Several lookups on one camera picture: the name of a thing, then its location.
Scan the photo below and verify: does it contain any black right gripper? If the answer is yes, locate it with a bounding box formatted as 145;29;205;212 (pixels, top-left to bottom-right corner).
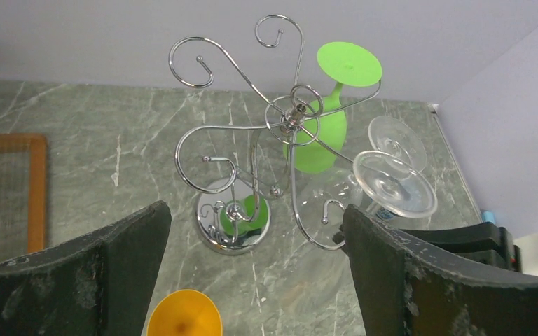
402;222;522;273

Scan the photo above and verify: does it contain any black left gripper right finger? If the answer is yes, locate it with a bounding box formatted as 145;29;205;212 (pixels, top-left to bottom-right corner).
341;206;538;335

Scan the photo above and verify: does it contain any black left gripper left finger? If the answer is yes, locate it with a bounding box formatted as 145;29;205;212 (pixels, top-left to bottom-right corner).
0;201;172;335

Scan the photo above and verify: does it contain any clear champagne flute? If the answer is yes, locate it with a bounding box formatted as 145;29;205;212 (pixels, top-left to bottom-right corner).
296;150;438;223

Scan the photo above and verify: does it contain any clear wine glass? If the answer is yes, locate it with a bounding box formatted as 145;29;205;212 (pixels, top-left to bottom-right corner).
368;115;427;172

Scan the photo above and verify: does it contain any green wine glass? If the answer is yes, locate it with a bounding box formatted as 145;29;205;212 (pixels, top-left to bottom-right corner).
279;41;383;174

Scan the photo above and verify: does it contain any orange wooden dish rack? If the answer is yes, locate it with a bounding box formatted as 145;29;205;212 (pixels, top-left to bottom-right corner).
0;133;48;262

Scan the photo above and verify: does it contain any chrome wine glass rack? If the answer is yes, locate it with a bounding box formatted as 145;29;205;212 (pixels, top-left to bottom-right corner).
167;13;383;256

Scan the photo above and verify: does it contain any blue white round tin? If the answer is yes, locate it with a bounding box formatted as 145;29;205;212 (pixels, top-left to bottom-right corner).
375;208;396;222

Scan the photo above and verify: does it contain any orange goblet front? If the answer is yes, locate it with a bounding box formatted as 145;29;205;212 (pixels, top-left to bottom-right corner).
146;289;223;336

